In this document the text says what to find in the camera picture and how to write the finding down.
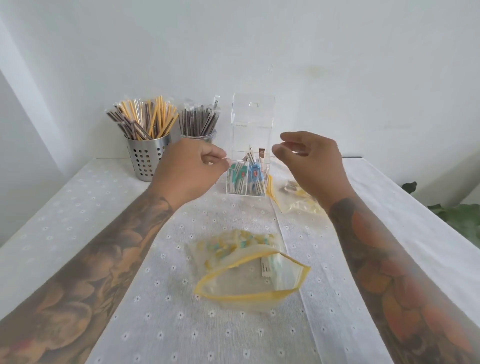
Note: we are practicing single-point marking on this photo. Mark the person's right hand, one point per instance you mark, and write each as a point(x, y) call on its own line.
point(318, 165)

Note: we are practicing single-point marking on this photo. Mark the person's left hand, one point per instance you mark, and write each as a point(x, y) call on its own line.
point(183, 168)

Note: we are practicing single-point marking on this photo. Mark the person's right thumb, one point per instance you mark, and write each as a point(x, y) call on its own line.
point(284, 154)

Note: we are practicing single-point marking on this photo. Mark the person's left thumb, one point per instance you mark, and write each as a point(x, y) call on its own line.
point(221, 162)

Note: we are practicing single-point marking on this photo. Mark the person's right forearm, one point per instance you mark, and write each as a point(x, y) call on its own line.
point(393, 281)

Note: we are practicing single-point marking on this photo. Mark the person's left forearm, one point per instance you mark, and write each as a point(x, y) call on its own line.
point(86, 270)

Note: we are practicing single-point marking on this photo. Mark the bunch of sachets in box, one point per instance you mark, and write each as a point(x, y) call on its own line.
point(247, 176)

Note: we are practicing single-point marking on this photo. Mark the small metal cup holder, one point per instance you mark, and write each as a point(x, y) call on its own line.
point(202, 137)

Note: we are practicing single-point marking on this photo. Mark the clear acrylic box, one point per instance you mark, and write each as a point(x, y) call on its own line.
point(252, 127)

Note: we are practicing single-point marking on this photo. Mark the small yellow-sealed zip bag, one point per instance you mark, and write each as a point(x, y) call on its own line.
point(292, 198)

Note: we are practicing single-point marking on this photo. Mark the bundle of dark brown straws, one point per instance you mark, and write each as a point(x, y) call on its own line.
point(198, 120)

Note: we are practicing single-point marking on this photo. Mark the perforated metal utensil holder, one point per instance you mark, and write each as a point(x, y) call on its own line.
point(146, 157)

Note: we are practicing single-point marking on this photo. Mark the pile of sachets in bag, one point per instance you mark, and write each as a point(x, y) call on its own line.
point(228, 243)

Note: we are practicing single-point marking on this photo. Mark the bundle of yellow brown straws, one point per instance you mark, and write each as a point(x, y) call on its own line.
point(140, 118)

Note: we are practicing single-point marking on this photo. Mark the large yellow-sealed zip bag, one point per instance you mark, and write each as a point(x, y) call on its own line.
point(247, 281)

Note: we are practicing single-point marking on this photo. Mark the white floral tablecloth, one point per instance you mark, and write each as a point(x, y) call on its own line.
point(210, 330)

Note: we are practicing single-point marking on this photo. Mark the green plant leaves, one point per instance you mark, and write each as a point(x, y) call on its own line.
point(459, 219)

